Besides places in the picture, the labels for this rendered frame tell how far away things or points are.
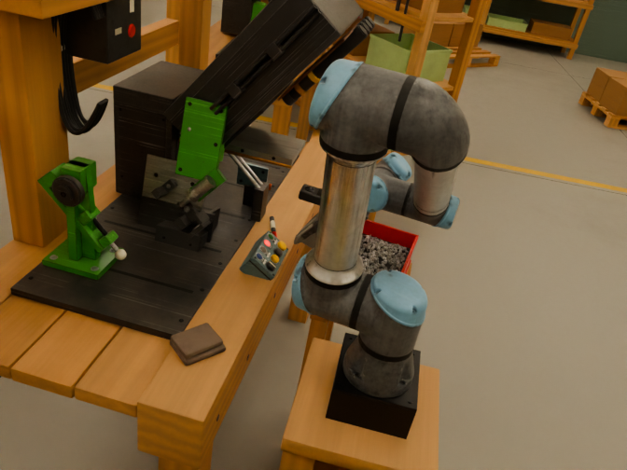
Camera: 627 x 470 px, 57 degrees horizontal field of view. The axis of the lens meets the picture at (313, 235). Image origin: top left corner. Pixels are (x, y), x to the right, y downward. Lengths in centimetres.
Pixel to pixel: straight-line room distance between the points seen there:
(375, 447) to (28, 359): 74
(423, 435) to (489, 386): 151
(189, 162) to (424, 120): 88
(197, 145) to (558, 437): 193
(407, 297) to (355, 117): 39
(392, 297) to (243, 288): 51
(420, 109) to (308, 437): 71
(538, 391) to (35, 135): 231
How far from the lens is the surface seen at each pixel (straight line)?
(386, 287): 111
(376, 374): 119
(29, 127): 151
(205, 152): 158
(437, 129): 87
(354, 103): 88
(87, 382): 129
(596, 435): 287
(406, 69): 402
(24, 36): 145
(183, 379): 125
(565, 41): 1022
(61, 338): 139
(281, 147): 170
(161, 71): 188
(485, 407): 270
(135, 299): 144
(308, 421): 127
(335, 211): 100
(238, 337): 135
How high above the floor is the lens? 181
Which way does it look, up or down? 32 degrees down
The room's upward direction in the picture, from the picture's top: 11 degrees clockwise
